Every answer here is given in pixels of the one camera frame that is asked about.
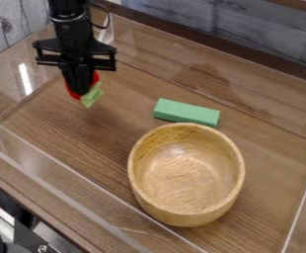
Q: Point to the red plush strawberry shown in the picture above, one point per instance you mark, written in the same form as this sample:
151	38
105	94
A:
94	93

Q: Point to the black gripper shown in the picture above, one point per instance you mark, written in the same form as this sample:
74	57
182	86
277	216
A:
98	56

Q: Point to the green foam block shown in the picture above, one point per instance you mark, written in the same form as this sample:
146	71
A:
183	113

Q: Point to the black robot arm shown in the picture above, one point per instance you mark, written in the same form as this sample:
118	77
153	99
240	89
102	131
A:
74	26

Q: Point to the clear acrylic corner bracket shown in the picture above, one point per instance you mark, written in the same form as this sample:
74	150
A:
105	35

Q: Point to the wooden bowl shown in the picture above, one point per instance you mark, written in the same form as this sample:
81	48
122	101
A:
187	172

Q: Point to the clear acrylic tray wall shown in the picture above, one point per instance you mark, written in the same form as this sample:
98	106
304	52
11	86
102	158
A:
63	165

